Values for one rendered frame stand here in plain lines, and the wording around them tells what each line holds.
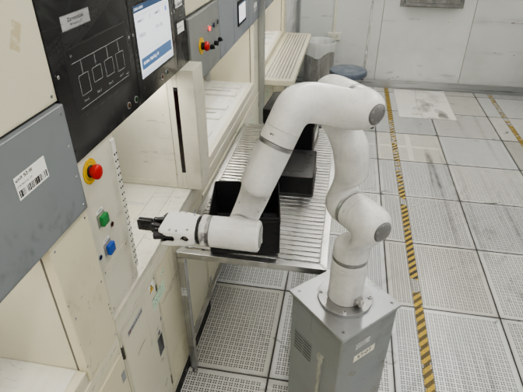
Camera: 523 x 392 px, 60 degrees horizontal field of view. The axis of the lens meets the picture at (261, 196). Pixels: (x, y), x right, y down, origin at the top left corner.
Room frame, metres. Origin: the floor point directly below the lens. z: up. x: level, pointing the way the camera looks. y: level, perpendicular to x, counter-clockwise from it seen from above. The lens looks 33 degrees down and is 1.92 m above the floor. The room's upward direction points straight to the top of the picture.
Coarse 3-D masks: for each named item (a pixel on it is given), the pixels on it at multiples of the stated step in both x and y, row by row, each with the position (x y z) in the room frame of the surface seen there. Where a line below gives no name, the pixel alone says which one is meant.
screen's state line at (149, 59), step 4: (168, 40) 1.62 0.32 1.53; (164, 44) 1.58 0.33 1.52; (168, 44) 1.61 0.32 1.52; (160, 48) 1.54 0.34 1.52; (164, 48) 1.57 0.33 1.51; (168, 48) 1.61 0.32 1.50; (152, 52) 1.47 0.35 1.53; (156, 52) 1.50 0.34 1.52; (160, 52) 1.54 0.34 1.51; (164, 52) 1.57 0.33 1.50; (148, 56) 1.44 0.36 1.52; (152, 56) 1.46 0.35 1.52; (156, 56) 1.50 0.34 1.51; (160, 56) 1.53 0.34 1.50; (144, 60) 1.40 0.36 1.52; (148, 60) 1.43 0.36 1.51; (152, 60) 1.46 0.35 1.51; (144, 64) 1.40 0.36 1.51; (148, 64) 1.43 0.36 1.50; (144, 68) 1.39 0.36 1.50
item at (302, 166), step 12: (300, 156) 2.02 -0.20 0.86; (312, 156) 2.02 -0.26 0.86; (288, 168) 1.90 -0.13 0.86; (300, 168) 1.90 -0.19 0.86; (312, 168) 1.90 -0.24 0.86; (288, 180) 1.83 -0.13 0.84; (300, 180) 1.82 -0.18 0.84; (312, 180) 1.81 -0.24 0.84; (288, 192) 1.83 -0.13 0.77; (300, 192) 1.82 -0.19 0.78; (312, 192) 1.83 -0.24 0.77
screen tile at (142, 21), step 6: (138, 18) 1.40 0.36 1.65; (144, 18) 1.44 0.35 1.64; (138, 24) 1.40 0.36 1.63; (144, 24) 1.44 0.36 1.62; (150, 24) 1.48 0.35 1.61; (138, 30) 1.39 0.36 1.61; (150, 30) 1.48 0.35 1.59; (150, 36) 1.47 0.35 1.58; (144, 42) 1.42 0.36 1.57; (150, 42) 1.47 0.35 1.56; (144, 48) 1.41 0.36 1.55; (150, 48) 1.46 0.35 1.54
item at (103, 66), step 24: (144, 0) 1.46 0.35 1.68; (168, 0) 1.66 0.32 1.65; (120, 24) 1.29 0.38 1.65; (72, 48) 1.04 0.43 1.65; (96, 48) 1.14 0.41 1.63; (120, 48) 1.26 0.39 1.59; (72, 72) 1.02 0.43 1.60; (96, 72) 1.12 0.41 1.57; (120, 72) 1.24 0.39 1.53; (96, 96) 1.10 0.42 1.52
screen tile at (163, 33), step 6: (162, 6) 1.59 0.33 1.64; (156, 12) 1.54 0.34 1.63; (162, 12) 1.59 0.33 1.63; (156, 18) 1.54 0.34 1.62; (162, 18) 1.58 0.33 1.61; (168, 18) 1.64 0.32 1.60; (168, 24) 1.63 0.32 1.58; (156, 30) 1.53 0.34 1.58; (162, 30) 1.57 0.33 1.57; (168, 30) 1.63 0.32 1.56; (156, 36) 1.52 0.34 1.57; (162, 36) 1.57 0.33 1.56; (168, 36) 1.62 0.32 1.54
